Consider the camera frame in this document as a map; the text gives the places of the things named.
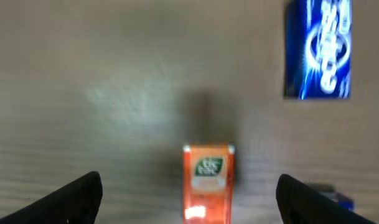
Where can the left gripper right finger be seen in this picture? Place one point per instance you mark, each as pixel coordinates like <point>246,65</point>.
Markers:
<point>304,205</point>

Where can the orange candy box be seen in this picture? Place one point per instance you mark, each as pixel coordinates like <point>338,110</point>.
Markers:
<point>208,186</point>

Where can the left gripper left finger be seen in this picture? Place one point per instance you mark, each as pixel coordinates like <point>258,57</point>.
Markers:
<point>68,202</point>

